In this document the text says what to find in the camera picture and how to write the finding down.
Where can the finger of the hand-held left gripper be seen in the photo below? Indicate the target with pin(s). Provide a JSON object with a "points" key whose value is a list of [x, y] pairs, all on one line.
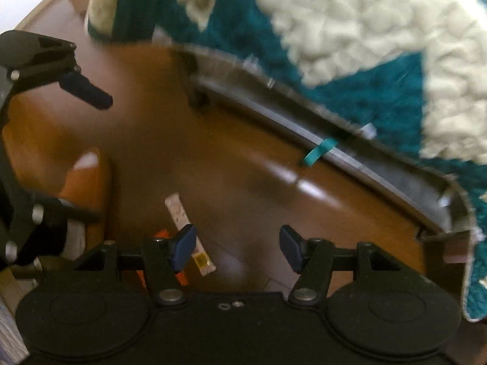
{"points": [[85, 87], [49, 216]]}

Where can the teal cream zigzag quilt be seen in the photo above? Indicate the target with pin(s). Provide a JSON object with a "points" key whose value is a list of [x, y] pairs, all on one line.
{"points": [[361, 45]]}

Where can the orange trash bin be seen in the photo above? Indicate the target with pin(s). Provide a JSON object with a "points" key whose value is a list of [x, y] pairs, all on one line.
{"points": [[89, 186]]}

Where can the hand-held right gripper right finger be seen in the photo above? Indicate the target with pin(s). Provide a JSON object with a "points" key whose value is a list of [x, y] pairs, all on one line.
{"points": [[291, 247]]}

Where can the grey striped cloth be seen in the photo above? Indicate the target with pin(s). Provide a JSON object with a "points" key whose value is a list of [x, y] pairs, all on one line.
{"points": [[9, 323]]}

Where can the yellow white stick packet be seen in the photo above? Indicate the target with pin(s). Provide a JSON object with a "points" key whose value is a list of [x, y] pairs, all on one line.
{"points": [[175, 209]]}

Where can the red mesh net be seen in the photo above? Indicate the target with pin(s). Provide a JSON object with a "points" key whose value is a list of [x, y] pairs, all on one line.
{"points": [[182, 277]]}

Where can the teal fabric tag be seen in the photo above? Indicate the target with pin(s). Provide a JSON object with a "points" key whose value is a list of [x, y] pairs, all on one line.
{"points": [[317, 152]]}

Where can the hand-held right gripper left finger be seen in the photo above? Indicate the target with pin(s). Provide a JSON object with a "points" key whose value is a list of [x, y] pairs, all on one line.
{"points": [[184, 247]]}

